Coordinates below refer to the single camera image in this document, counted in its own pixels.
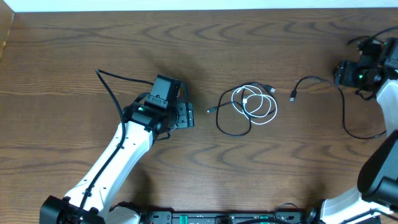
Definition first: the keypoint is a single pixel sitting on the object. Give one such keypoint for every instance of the wooden side panel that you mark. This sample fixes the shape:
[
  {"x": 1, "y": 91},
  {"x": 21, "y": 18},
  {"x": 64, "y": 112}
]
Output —
[{"x": 6, "y": 20}]

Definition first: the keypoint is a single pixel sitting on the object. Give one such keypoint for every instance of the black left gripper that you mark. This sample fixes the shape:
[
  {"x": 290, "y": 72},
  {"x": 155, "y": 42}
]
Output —
[{"x": 188, "y": 115}]

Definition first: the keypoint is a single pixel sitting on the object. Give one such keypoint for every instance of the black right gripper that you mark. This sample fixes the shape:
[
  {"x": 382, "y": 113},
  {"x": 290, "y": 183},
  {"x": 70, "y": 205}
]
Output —
[{"x": 345, "y": 72}]

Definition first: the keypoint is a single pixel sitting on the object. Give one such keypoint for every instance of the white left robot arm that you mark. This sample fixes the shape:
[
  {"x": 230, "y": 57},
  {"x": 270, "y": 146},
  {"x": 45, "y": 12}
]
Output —
[{"x": 160, "y": 111}]

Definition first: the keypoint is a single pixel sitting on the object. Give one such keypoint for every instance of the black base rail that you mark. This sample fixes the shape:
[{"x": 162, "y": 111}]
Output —
[{"x": 169, "y": 217}]

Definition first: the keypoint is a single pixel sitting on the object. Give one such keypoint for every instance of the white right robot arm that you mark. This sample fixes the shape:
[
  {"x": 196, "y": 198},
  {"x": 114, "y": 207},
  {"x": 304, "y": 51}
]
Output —
[{"x": 374, "y": 77}]

